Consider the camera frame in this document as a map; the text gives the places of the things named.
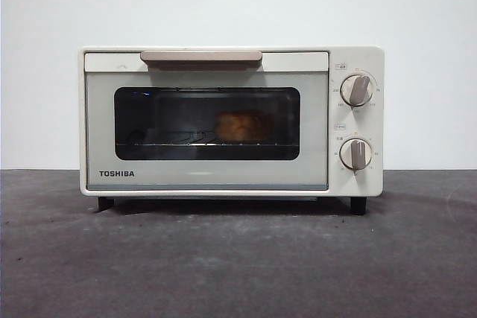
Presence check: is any golden brown bread loaf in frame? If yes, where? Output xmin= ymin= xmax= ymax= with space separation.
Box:
xmin=214 ymin=109 xmax=276 ymax=144

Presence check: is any cream Toshiba toaster oven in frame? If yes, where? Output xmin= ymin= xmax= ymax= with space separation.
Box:
xmin=78 ymin=45 xmax=385 ymax=215

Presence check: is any cream oven knob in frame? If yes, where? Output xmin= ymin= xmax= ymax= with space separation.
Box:
xmin=341 ymin=74 xmax=376 ymax=107
xmin=341 ymin=138 xmax=373 ymax=176

